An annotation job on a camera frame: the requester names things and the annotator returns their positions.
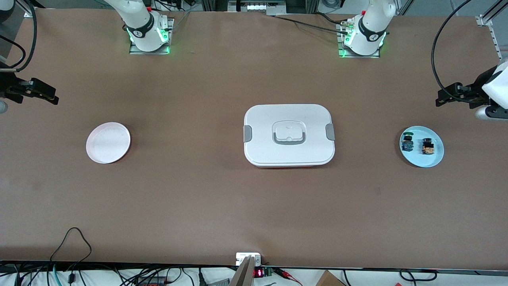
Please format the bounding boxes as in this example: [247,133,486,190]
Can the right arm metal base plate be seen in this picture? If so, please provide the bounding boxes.
[129,18,174,55]

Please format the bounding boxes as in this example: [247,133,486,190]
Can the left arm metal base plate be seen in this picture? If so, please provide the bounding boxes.
[337,22,381,58]

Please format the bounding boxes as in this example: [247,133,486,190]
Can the grey control box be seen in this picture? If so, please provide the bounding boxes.
[228,0,287,15]

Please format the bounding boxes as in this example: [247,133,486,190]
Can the white lunch box grey latches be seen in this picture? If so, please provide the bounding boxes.
[243,104,336,168]

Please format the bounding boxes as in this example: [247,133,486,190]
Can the black looped cable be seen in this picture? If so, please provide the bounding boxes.
[50,227,92,274]

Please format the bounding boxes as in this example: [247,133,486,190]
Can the aluminium camera pole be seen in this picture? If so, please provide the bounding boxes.
[229,256,255,286]

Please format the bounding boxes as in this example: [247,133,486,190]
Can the black cable coil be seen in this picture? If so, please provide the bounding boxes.
[399,269,437,282]

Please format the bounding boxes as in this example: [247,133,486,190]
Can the aluminium frame profile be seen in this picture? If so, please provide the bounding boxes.
[18,0,36,18]
[475,0,508,27]

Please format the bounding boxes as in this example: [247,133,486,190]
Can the light blue plate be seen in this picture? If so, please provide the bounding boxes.
[399,126,445,168]

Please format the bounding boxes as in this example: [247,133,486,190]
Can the pink plate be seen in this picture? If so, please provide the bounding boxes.
[86,122,131,164]

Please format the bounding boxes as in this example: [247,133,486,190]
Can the brown cardboard box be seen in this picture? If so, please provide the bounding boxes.
[316,270,346,286]

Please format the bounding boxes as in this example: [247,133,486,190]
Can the black cable to arm base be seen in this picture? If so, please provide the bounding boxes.
[270,12,352,34]

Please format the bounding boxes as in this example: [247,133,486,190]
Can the red clip lead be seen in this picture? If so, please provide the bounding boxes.
[274,268,302,286]

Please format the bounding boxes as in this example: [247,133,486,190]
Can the white mounting bracket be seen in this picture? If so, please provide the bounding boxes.
[236,253,262,266]

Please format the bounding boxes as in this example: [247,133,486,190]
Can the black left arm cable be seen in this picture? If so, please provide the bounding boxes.
[431,0,485,104]

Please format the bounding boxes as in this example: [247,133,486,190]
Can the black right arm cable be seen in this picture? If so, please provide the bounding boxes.
[0,0,38,72]

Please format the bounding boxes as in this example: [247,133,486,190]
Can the perforated white metal strip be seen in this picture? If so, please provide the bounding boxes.
[489,25,502,66]

